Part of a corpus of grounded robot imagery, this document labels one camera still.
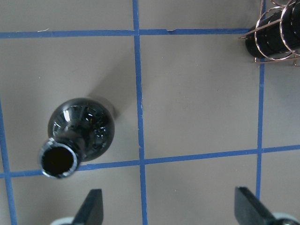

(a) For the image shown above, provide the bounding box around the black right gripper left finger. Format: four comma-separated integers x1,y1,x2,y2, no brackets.
73,189,104,225

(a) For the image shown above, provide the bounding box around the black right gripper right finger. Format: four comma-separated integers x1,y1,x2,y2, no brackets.
234,187,281,225

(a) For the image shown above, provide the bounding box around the black wine bottle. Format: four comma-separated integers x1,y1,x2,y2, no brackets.
245,0,300,59
38,97,115,179

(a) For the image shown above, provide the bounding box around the black wine bottle in basket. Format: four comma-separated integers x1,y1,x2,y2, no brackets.
245,0,300,59

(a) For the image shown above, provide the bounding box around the copper wire wine basket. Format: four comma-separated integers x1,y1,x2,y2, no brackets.
238,0,300,67

